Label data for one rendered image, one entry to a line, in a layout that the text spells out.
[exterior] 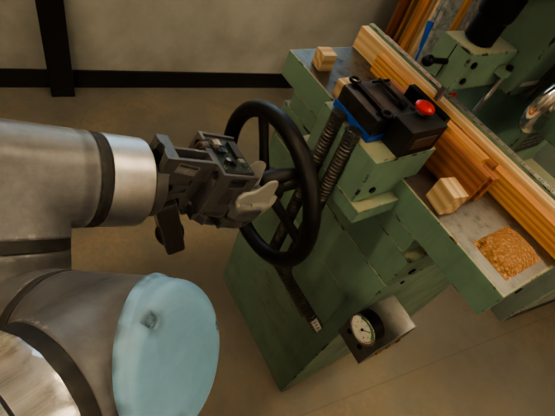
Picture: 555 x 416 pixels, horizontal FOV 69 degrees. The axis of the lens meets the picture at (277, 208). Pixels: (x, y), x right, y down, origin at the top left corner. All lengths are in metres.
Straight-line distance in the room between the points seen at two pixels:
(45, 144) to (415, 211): 0.53
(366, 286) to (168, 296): 0.63
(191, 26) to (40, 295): 1.86
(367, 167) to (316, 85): 0.27
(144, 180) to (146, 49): 1.74
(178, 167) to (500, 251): 0.48
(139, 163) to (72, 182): 0.06
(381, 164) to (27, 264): 0.45
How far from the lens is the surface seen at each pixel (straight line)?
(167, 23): 2.06
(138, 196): 0.39
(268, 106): 0.63
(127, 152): 0.39
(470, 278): 0.67
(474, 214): 0.73
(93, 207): 0.38
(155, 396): 0.24
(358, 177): 0.62
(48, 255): 0.36
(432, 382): 1.67
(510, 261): 0.68
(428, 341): 1.73
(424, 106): 0.63
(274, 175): 0.56
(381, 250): 0.77
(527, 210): 0.77
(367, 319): 0.77
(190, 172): 0.42
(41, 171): 0.36
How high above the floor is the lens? 1.30
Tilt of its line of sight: 48 degrees down
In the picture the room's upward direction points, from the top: 24 degrees clockwise
